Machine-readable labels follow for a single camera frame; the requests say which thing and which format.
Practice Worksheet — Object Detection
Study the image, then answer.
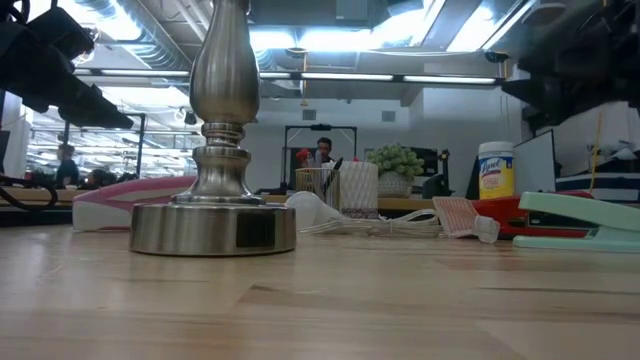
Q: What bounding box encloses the silver metal table lamp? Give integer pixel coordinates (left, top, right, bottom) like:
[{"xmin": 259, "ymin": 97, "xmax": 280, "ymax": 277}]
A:
[{"xmin": 128, "ymin": 0, "xmax": 298, "ymax": 258}]

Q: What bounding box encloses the black cable loop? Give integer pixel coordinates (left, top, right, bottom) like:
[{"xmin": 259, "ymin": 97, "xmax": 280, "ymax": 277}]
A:
[{"xmin": 0, "ymin": 172, "xmax": 59, "ymax": 212}]

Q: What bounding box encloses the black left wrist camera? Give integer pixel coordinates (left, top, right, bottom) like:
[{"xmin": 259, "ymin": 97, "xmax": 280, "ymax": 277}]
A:
[{"xmin": 25, "ymin": 5, "xmax": 96, "ymax": 62}]

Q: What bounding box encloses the person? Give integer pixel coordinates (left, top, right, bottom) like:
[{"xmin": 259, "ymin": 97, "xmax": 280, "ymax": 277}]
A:
[
  {"xmin": 314, "ymin": 136, "xmax": 335, "ymax": 165},
  {"xmin": 85, "ymin": 168, "xmax": 112, "ymax": 190},
  {"xmin": 54, "ymin": 143, "xmax": 80, "ymax": 189}
]

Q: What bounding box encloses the potted green succulent plant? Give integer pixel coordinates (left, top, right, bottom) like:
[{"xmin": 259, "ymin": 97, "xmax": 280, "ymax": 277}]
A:
[{"xmin": 367, "ymin": 142, "xmax": 427, "ymax": 199}]

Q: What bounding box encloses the whiteboard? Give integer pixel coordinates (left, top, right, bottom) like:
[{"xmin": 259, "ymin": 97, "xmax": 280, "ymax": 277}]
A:
[{"xmin": 513, "ymin": 129, "xmax": 558, "ymax": 196}]

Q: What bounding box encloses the clear lamp power cord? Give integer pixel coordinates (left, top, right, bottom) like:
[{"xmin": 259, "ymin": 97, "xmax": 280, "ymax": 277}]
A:
[{"xmin": 299, "ymin": 208, "xmax": 501, "ymax": 245}]

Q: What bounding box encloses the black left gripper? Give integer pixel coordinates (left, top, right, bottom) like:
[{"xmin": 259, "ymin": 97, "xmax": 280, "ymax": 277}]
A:
[{"xmin": 0, "ymin": 19, "xmax": 135, "ymax": 130}]

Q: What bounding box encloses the purple glitter tape roll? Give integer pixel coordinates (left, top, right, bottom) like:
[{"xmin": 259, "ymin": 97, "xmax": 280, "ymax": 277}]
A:
[{"xmin": 341, "ymin": 207, "xmax": 380, "ymax": 220}]

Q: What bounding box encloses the white lightbulb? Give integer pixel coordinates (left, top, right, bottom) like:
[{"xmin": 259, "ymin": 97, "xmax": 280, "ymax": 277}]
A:
[{"xmin": 284, "ymin": 191, "xmax": 344, "ymax": 233}]

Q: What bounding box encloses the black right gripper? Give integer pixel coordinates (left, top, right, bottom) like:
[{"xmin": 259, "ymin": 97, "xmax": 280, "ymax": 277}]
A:
[{"xmin": 501, "ymin": 0, "xmax": 640, "ymax": 132}]

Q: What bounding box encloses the gold wire mesh cup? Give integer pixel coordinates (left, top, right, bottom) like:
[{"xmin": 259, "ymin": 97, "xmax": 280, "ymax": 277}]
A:
[{"xmin": 294, "ymin": 167, "xmax": 342, "ymax": 211}]

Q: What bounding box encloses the mint green stapler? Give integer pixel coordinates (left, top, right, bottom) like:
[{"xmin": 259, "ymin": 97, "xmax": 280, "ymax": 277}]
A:
[{"xmin": 512, "ymin": 191, "xmax": 640, "ymax": 254}]

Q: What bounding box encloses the black pen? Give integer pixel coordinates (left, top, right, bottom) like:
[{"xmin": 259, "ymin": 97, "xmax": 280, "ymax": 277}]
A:
[{"xmin": 322, "ymin": 157, "xmax": 345, "ymax": 201}]

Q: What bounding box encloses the navy white striped bin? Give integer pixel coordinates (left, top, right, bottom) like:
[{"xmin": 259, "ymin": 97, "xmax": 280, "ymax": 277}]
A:
[{"xmin": 554, "ymin": 171, "xmax": 640, "ymax": 204}]

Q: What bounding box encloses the red stapler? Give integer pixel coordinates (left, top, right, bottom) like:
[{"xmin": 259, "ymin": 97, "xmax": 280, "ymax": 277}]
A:
[{"xmin": 469, "ymin": 190, "xmax": 596, "ymax": 239}]

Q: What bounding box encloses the Lysol wipes canister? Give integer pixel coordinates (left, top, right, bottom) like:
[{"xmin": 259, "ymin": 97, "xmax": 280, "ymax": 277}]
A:
[{"xmin": 478, "ymin": 140, "xmax": 516, "ymax": 200}]

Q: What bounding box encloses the pink white stapler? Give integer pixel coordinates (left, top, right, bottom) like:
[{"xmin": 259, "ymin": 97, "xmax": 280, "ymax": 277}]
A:
[{"xmin": 72, "ymin": 175, "xmax": 199, "ymax": 232}]

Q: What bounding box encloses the white ribbed pen cup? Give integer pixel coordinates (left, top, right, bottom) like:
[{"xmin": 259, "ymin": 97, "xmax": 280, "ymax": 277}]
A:
[{"xmin": 339, "ymin": 160, "xmax": 380, "ymax": 214}]

